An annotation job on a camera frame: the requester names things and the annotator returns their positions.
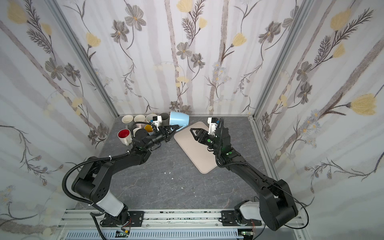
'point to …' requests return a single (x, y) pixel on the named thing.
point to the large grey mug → (165, 119)
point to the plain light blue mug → (178, 118)
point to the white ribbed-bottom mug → (135, 130)
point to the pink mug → (139, 118)
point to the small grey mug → (127, 119)
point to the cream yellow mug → (150, 117)
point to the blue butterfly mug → (148, 128)
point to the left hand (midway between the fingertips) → (179, 127)
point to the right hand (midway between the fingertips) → (194, 130)
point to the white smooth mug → (125, 136)
